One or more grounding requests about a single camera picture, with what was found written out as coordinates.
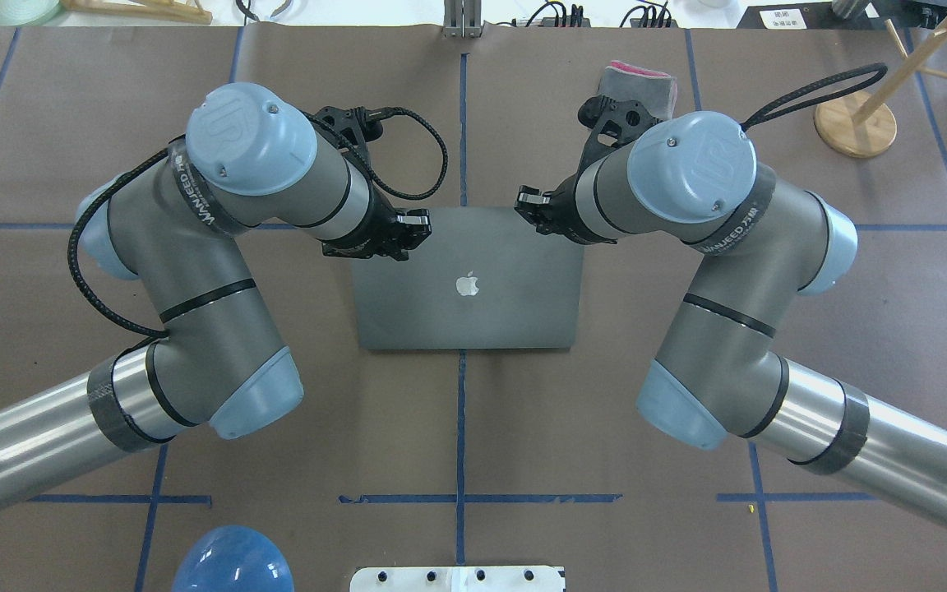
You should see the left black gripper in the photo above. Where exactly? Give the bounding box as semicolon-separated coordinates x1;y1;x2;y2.
321;206;432;261

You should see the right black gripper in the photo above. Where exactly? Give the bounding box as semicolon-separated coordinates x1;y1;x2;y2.
515;185;598;243

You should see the grey laptop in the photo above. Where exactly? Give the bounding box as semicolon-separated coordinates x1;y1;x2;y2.
352;206;584;351

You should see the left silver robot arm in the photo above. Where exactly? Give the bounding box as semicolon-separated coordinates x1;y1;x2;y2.
0;82;432;510

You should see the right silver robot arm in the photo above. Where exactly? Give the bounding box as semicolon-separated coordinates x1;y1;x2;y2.
515;111;947;528

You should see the grey pink folded cloth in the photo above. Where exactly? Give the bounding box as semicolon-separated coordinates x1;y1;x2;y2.
597;60;677;121

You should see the wooden dish rack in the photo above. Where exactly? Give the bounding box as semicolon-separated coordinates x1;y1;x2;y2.
60;1;213;25

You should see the wooden mug tree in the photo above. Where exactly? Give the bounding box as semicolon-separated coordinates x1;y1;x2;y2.
813;17;947;159

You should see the blue desk lamp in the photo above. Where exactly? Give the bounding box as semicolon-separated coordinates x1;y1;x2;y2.
170;525;294;591

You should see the pale green glass plate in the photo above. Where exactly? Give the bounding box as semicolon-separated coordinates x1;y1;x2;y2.
0;1;62;27

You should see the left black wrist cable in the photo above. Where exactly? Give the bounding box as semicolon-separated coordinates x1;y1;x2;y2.
67;105;450;340

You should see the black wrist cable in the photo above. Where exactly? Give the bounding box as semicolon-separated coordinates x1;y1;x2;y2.
740;62;889;132
67;105;450;340

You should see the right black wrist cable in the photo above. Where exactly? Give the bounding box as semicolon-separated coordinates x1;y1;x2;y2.
740;62;889;132

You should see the aluminium frame post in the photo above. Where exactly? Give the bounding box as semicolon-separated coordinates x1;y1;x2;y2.
442;0;483;39

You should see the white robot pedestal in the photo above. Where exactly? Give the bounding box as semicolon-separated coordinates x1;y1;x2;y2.
349;565;567;591

